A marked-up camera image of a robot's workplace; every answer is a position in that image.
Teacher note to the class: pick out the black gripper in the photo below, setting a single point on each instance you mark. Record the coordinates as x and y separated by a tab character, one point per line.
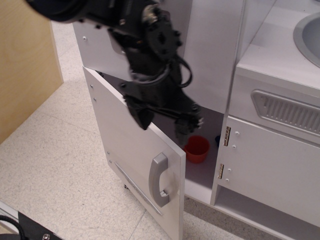
166	97

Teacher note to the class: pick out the grey fridge door handle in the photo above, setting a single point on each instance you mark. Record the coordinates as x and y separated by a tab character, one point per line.
159	165

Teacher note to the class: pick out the white low fridge door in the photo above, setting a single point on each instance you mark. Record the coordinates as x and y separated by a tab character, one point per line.
130	150

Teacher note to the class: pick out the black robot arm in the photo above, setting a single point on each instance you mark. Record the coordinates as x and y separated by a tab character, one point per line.
150	44

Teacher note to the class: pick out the white toy fridge cabinet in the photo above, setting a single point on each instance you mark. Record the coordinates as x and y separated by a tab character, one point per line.
210	33

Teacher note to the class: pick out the orange toy cup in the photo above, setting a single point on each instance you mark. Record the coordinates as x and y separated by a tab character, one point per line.
197	149

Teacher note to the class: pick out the blue toy object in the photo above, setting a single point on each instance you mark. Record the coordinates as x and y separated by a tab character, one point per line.
217	140

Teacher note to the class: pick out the upper brass hinge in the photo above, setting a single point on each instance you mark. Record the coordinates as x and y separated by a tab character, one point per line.
227	136

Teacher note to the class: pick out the brass hinge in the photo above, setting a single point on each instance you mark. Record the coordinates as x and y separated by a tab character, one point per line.
220	171
227	136

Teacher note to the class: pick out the lower brass hinge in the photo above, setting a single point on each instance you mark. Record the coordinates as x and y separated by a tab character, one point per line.
220	171

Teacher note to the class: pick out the white toy kitchen counter unit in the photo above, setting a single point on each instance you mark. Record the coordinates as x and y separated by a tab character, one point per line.
272	63

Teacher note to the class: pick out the white oven cabinet door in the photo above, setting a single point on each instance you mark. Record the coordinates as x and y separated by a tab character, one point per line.
273	169

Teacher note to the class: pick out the grey vent grille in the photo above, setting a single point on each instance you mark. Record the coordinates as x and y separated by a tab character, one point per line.
286	111

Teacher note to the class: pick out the plywood panel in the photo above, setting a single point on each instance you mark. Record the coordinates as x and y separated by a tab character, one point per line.
29	68

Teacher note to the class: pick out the grey toy sink basin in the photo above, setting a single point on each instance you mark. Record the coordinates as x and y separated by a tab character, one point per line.
306	36

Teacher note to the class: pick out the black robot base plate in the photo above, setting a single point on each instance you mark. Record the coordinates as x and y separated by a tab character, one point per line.
27	229

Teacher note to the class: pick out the aluminium frame rail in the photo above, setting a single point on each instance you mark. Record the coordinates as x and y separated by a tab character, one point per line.
8	211

